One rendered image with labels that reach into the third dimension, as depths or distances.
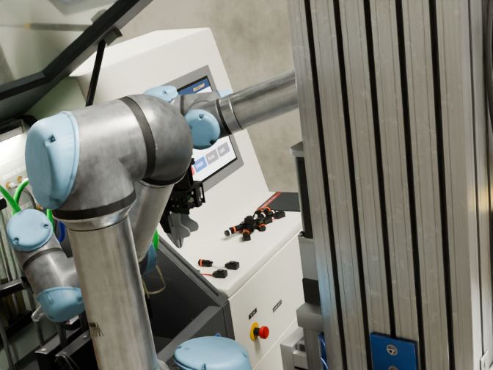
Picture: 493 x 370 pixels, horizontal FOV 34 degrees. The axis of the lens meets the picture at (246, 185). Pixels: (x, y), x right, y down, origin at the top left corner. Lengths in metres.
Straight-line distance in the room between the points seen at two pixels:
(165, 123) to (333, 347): 0.46
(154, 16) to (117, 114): 3.50
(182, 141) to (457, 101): 0.37
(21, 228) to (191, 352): 0.37
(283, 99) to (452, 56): 0.55
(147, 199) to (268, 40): 2.93
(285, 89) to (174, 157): 0.46
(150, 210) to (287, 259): 1.21
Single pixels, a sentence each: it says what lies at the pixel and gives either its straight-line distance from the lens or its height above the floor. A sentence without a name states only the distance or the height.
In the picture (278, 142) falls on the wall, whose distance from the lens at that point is 4.24.
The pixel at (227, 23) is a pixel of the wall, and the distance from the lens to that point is 4.24.
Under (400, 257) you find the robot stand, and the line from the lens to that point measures 1.16.
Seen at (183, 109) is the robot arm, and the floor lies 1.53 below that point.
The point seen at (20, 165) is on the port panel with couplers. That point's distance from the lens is 2.25.
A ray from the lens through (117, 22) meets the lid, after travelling 1.96.
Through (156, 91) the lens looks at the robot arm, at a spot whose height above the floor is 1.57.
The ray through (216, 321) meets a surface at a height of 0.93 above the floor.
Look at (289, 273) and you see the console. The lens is 2.44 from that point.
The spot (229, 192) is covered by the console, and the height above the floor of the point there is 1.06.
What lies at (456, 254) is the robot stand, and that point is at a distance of 1.12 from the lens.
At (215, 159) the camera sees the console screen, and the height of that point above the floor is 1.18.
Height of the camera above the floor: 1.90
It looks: 19 degrees down
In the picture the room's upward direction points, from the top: 8 degrees counter-clockwise
